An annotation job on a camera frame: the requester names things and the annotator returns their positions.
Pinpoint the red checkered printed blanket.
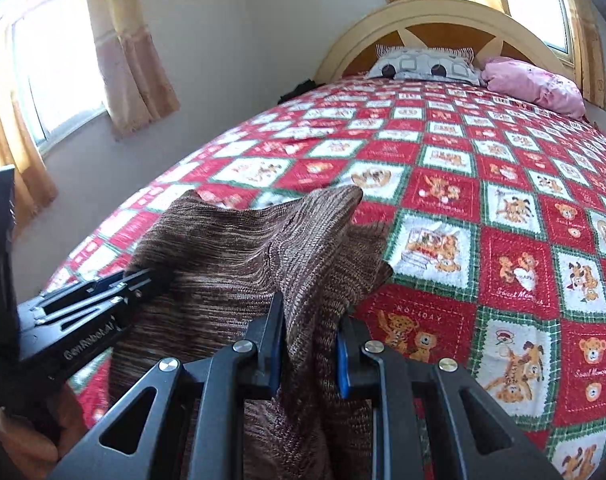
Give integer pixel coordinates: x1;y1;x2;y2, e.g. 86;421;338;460
43;77;606;480

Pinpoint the person's left hand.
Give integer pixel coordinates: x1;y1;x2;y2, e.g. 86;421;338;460
0;385;88;466

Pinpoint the pink pillow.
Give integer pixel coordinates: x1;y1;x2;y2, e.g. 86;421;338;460
480;57;586;120

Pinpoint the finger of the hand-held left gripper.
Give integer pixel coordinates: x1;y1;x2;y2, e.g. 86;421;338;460
30;268;154;317
43;272;176;326

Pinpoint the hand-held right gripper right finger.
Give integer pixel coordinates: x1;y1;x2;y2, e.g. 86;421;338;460
337;320;559;480

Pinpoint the cream arched bed headboard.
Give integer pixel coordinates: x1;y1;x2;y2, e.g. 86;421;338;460
313;0;576;86

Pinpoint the bright window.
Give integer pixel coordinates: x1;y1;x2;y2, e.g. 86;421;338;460
0;0;108;158
408;0;576;58

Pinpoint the brown knit sweater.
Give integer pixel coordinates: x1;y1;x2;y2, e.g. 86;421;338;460
108;185;395;480

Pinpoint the grey patterned pillow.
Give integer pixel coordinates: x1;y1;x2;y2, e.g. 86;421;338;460
365;45;483;87

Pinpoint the dark object beside bed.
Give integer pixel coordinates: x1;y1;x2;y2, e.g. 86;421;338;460
277;79;327;106

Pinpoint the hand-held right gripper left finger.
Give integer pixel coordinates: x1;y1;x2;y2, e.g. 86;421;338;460
48;291;285;480

